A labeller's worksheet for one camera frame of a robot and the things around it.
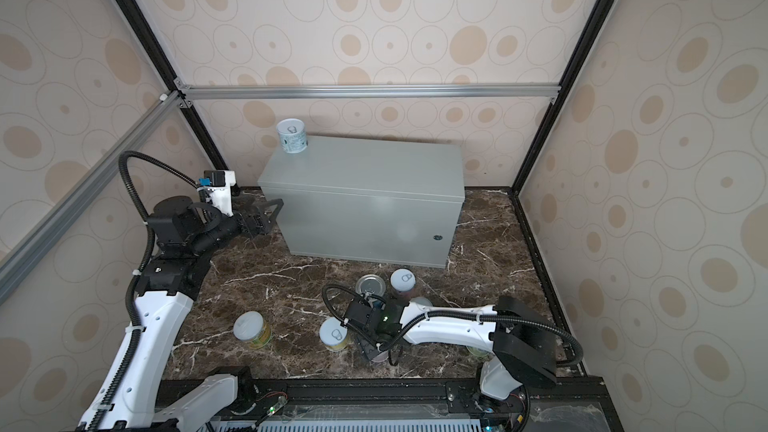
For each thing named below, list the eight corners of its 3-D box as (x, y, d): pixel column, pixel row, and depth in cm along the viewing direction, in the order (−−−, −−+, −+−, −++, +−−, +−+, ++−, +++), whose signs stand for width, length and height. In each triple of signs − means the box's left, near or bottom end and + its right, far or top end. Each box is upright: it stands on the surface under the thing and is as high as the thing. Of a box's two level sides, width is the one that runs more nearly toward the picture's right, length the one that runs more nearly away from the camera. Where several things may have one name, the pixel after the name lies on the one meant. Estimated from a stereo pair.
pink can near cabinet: (390, 298, 92) (390, 290, 88) (390, 276, 97) (390, 268, 93) (415, 298, 92) (417, 290, 88) (414, 276, 97) (415, 268, 93)
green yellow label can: (241, 349, 83) (228, 339, 76) (249, 322, 88) (238, 311, 81) (268, 349, 83) (257, 339, 77) (274, 322, 88) (265, 311, 81)
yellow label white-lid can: (321, 351, 83) (317, 344, 78) (325, 325, 87) (321, 317, 83) (347, 351, 83) (345, 344, 78) (349, 325, 87) (347, 317, 83)
